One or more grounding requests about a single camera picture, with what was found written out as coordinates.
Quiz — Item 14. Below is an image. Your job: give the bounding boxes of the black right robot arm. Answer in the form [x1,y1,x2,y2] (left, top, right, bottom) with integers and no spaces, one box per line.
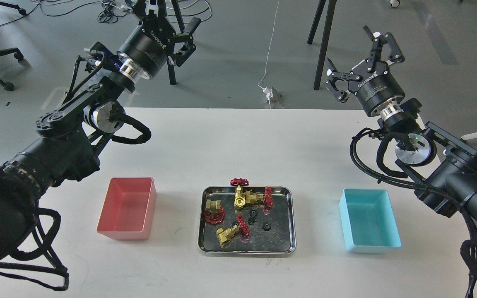
[326,26,477,298]

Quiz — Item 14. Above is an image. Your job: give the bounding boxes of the upright brass valve red handle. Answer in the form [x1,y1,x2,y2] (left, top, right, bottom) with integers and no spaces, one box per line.
[230,178,249,209]

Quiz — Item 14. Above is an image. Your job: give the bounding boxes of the black stand legs left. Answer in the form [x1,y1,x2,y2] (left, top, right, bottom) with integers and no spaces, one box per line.
[157,0,179,85]

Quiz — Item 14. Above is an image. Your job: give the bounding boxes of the white cable on floor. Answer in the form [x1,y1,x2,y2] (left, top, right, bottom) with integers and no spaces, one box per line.
[258,0,280,89]

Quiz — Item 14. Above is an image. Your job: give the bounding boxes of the black stand legs right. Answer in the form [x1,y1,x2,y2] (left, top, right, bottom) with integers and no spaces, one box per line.
[307,0,337,91]

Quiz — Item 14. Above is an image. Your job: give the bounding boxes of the brass valve red handle front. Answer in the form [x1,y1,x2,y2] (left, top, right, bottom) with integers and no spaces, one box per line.
[216,215,250,248]

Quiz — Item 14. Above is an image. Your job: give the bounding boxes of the pink plastic box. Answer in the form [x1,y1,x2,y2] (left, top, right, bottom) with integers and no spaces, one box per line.
[96,177,157,241]

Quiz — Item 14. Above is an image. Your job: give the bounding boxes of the small black gear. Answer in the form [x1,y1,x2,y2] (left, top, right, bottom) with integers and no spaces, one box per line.
[261,222,272,231]
[248,209,259,225]

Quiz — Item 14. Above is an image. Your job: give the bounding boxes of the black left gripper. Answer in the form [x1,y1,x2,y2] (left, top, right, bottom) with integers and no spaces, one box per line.
[117,0,201,81]

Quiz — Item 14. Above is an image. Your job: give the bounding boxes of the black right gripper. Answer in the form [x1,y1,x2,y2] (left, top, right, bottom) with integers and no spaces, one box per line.
[325,26,407,117]

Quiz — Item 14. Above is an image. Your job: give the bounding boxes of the cable bundle on floor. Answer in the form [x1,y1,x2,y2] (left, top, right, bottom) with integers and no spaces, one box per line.
[31,0,213,24]

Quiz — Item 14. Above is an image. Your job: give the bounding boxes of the brass valve red handle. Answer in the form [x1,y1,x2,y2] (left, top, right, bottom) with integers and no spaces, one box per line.
[204,199,225,225]
[245,187,273,208]
[230,178,249,209]
[216,215,250,248]

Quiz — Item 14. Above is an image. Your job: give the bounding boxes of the light blue plastic box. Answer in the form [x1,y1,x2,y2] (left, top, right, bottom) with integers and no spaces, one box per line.
[339,188,402,253]

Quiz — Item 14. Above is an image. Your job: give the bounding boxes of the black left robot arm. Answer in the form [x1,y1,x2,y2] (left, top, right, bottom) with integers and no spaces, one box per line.
[0,0,201,291]

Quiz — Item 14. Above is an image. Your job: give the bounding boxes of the black stand legs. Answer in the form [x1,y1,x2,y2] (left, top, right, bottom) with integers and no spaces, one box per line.
[157,0,179,85]
[307,0,337,91]

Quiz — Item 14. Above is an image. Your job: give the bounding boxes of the silver metal tray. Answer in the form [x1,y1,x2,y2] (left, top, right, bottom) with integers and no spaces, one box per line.
[198,185,296,258]

